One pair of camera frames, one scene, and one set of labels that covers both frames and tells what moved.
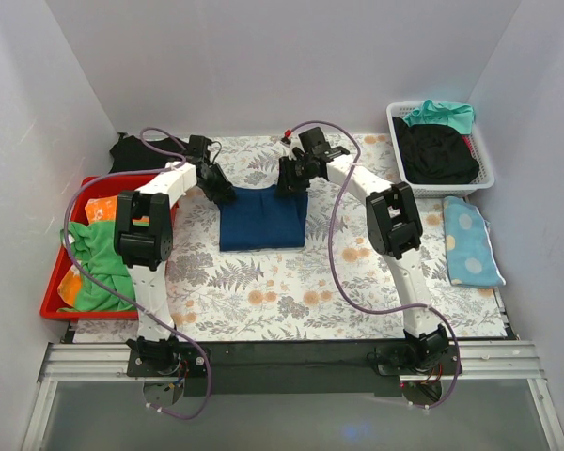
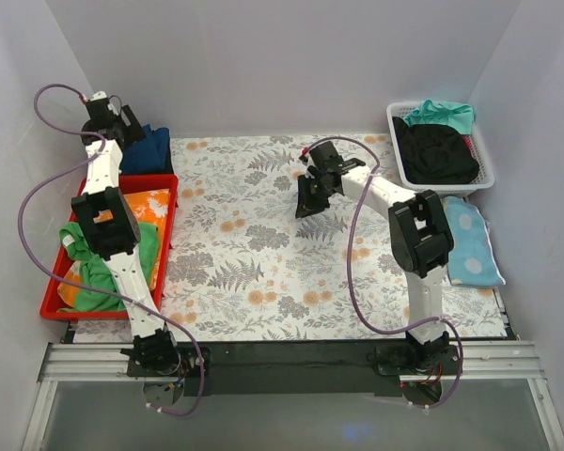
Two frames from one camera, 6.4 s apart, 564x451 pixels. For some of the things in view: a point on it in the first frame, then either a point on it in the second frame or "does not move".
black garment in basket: (433, 154) does not move
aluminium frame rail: (515, 361) does not move
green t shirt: (92, 247) does not move
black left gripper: (219, 186) → (130, 124)
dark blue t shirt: (259, 219) → (148, 155)
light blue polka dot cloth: (470, 256) does not move
